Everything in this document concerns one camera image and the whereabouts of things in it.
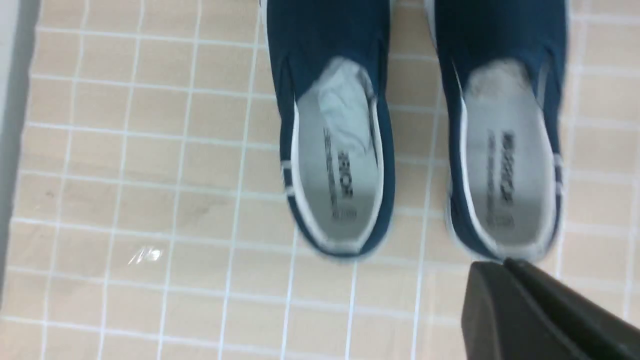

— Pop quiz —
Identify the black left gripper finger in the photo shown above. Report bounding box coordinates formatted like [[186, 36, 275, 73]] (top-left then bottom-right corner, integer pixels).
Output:
[[461, 259, 640, 360]]

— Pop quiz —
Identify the navy slip-on shoe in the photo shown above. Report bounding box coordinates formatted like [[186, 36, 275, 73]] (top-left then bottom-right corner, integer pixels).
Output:
[[424, 0, 569, 263], [260, 0, 396, 259]]

